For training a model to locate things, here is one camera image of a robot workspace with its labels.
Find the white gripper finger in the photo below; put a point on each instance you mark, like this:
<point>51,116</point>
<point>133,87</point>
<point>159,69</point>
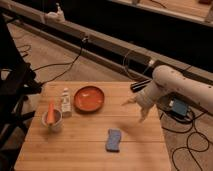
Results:
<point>129,101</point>
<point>144,113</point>

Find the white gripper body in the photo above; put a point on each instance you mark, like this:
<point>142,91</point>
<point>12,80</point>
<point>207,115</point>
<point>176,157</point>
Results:
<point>147,97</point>

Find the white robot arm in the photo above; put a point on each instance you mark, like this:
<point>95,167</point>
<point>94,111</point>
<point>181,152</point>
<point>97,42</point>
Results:
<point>166,80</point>

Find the black cylindrical object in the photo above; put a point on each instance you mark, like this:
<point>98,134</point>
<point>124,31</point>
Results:
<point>135,87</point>

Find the blue power box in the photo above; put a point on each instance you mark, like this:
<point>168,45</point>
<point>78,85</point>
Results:
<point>178,107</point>

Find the blue sponge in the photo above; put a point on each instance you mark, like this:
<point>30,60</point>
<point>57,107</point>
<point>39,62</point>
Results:
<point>113,140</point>

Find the white tube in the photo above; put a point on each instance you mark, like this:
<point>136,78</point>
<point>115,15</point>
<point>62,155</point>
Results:
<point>66,103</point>

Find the orange carrot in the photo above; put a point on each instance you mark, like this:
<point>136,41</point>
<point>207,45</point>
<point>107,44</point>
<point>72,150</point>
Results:
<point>50,118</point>

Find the white cup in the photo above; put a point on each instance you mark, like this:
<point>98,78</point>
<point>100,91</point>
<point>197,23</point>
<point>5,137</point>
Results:
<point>57,124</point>

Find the black tripod stand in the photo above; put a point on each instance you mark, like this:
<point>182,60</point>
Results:
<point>17,80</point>

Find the white device on rail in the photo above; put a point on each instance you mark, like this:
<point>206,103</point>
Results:
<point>58,15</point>

